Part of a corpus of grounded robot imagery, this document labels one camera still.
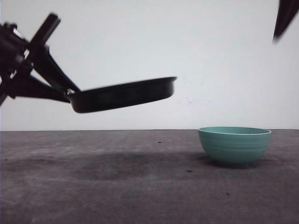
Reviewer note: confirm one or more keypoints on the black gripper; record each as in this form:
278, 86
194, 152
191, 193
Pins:
17, 58

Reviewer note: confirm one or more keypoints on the teal ceramic bowl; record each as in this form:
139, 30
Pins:
234, 146

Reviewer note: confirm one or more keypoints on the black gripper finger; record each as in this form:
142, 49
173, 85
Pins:
287, 10

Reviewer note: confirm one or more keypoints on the black frying pan mint handle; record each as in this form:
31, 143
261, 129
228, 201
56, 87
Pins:
122, 95

